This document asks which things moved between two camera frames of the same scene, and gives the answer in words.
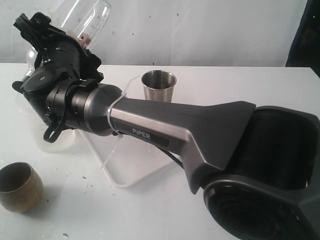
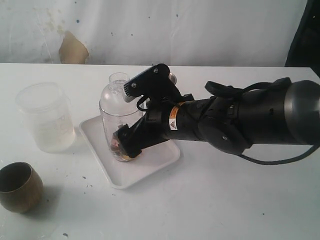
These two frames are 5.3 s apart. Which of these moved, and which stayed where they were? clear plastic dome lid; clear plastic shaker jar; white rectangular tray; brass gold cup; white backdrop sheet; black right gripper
Moved: black right gripper; clear plastic shaker jar; clear plastic dome lid
Stayed: white rectangular tray; white backdrop sheet; brass gold cup
